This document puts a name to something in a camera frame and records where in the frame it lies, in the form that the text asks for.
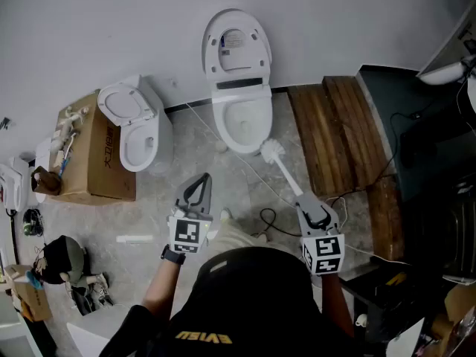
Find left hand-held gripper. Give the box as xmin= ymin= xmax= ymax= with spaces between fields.
xmin=167 ymin=172 xmax=215 ymax=255

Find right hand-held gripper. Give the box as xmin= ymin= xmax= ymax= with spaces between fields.
xmin=295 ymin=193 xmax=346 ymax=276

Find white toilet brush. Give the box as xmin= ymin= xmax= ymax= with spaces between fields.
xmin=259 ymin=138 xmax=304 ymax=197

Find white smart toilet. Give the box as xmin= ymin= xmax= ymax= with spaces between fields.
xmin=202 ymin=8 xmax=274 ymax=155

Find person's left forearm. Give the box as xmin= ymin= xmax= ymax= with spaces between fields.
xmin=141 ymin=260 xmax=185 ymax=323

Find person's right forearm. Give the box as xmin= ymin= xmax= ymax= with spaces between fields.
xmin=320 ymin=271 xmax=354 ymax=338

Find compact white toilet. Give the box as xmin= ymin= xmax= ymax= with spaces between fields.
xmin=97 ymin=74 xmax=175 ymax=173

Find person's beige trousers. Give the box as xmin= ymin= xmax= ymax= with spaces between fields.
xmin=206 ymin=217 xmax=298 ymax=260

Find black wrist watch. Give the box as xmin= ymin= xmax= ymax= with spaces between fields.
xmin=160 ymin=244 xmax=187 ymax=266

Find brown wooden plank stack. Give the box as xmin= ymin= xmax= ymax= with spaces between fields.
xmin=288 ymin=75 xmax=405 ymax=262

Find large cardboard box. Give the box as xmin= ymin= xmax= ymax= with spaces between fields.
xmin=48 ymin=89 xmax=137 ymax=206

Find black table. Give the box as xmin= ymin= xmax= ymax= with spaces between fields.
xmin=340 ymin=257 xmax=447 ymax=353

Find black storage case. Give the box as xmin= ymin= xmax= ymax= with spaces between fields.
xmin=403 ymin=173 xmax=476 ymax=284

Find dark raised platform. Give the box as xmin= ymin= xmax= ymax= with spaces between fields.
xmin=356 ymin=65 xmax=476 ymax=202

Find person's black shirt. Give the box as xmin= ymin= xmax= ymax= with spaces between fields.
xmin=100 ymin=305 xmax=358 ymax=357

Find white plastic pipe fittings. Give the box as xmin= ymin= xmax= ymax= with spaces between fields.
xmin=55 ymin=105 xmax=90 ymax=135

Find small open brown box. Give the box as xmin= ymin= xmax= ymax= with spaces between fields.
xmin=30 ymin=165 xmax=62 ymax=196

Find small white box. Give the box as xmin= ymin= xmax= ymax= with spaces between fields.
xmin=35 ymin=136 xmax=55 ymax=170

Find white paper sheet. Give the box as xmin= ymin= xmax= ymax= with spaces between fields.
xmin=385 ymin=317 xmax=425 ymax=357

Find white board panel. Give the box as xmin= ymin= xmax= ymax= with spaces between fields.
xmin=66 ymin=305 xmax=131 ymax=357

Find brown cardboard piece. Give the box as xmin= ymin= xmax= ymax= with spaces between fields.
xmin=444 ymin=283 xmax=476 ymax=325

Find black stand pole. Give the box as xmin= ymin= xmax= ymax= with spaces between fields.
xmin=6 ymin=209 xmax=19 ymax=266

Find tan cardboard carton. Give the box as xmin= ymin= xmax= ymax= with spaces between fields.
xmin=3 ymin=264 xmax=53 ymax=323

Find grey leaning panel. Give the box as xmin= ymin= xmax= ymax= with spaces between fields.
xmin=419 ymin=0 xmax=476 ymax=76

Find looped black floor cable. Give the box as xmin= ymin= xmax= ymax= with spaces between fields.
xmin=259 ymin=208 xmax=302 ymax=237

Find white floor cable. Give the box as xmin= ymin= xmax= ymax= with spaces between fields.
xmin=184 ymin=102 xmax=299 ymax=208

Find long black cable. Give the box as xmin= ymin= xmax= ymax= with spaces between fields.
xmin=325 ymin=110 xmax=423 ymax=208

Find white hose with blue end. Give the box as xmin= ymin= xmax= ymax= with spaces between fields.
xmin=57 ymin=132 xmax=79 ymax=178

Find coiled black green cable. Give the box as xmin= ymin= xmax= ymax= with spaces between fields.
xmin=22 ymin=208 xmax=45 ymax=237

